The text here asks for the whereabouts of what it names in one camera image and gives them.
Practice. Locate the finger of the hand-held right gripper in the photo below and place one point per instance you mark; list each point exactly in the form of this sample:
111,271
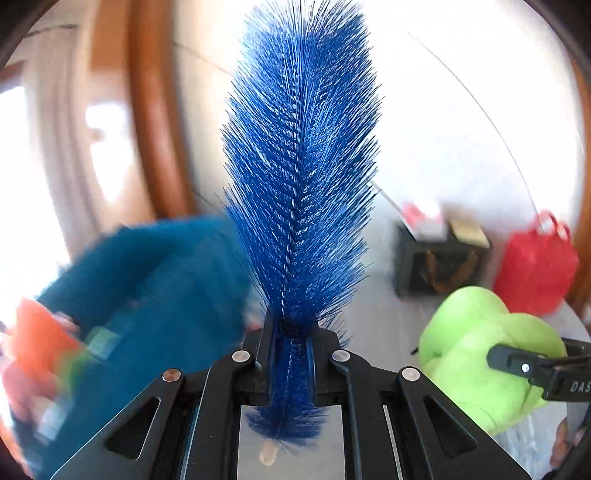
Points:
521,364
577,347

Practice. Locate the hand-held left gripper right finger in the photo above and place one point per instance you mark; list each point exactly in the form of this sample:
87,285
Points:
319,369

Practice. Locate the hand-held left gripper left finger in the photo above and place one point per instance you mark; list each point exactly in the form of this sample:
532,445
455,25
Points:
263,369

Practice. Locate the green frog plush toy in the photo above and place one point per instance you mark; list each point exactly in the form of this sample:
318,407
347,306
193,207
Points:
461,369

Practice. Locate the blue plastic storage crate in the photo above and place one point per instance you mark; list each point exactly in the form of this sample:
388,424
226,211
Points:
161,277

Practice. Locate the blue bristle brush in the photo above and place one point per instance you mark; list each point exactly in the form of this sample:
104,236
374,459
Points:
300,184

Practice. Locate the orange pig plush toy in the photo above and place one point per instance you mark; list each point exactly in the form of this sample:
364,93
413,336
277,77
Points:
37,337

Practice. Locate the person's right hand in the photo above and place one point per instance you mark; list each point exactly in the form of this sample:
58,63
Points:
565,443

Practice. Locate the red toy suitcase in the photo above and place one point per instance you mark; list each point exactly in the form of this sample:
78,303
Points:
531,267

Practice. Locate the black gift bag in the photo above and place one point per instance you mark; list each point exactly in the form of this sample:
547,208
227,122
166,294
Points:
415,272

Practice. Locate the yellow note pad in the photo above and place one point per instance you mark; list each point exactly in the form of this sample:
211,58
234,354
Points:
468,233

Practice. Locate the pink tissue box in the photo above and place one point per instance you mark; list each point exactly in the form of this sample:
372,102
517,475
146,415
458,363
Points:
415,217

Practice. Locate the beige curtain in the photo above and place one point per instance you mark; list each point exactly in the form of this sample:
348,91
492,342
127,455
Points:
55,161

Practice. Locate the window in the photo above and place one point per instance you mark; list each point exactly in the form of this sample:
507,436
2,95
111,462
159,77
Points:
11,207

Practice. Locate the wooden wall trim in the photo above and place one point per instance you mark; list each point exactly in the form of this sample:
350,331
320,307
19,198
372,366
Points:
157,115

